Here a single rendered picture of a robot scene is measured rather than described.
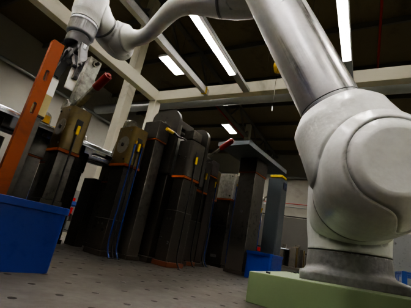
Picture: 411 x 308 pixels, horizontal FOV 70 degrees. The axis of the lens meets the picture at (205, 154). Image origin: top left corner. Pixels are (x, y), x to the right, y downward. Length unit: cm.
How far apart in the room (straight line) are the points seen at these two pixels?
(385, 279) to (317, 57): 39
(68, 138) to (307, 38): 59
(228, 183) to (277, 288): 87
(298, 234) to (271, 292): 798
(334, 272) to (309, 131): 27
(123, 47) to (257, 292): 96
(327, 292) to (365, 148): 24
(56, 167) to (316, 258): 62
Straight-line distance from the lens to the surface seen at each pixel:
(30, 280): 43
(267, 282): 54
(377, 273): 62
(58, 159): 80
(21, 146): 80
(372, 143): 39
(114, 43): 121
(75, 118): 82
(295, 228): 855
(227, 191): 134
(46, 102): 85
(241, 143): 108
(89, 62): 91
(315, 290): 53
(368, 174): 38
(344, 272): 60
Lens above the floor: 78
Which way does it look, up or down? 17 degrees up
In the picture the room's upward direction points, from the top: 11 degrees clockwise
